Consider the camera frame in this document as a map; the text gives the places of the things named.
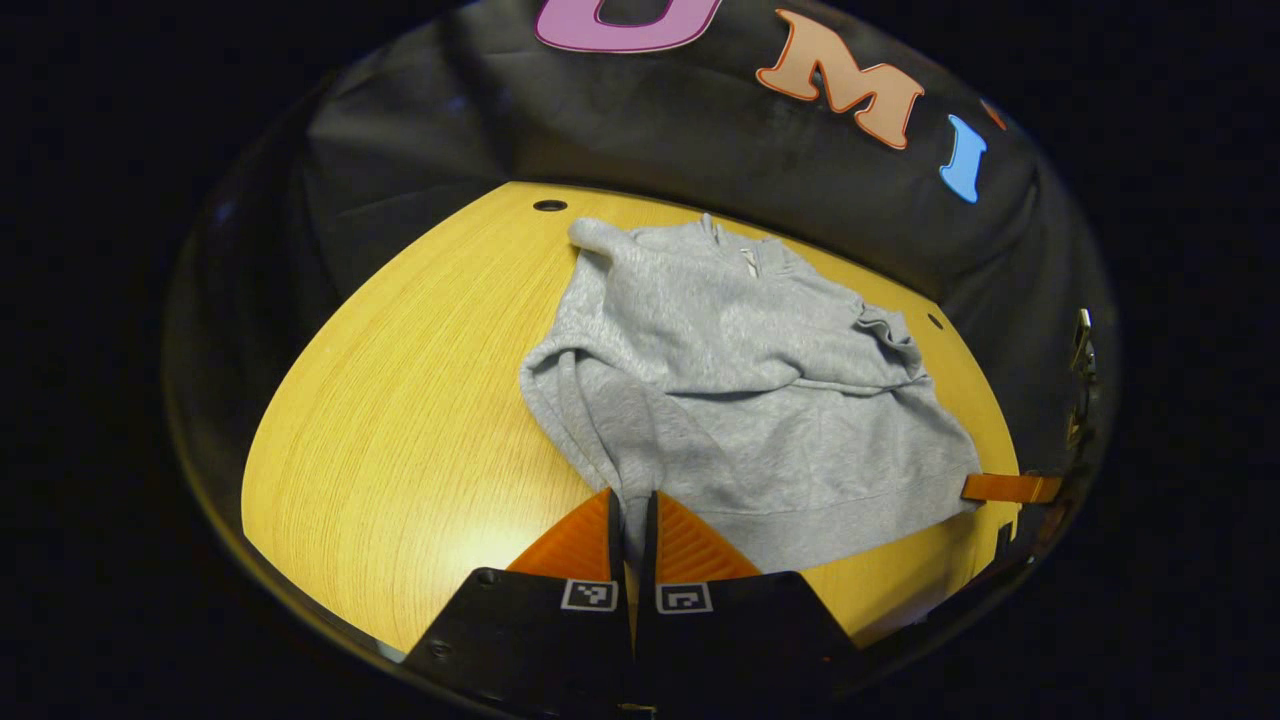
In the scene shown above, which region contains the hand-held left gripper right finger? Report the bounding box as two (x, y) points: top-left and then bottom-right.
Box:
(635, 490), (861, 716)

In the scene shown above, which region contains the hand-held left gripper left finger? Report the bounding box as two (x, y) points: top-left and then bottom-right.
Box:
(400, 487), (633, 716)

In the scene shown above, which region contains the grey sweatshirt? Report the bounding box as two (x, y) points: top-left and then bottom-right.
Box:
(518, 213), (986, 576)

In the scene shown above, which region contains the black backdrop cloth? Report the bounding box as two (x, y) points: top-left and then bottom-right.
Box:
(165, 0), (1116, 561)

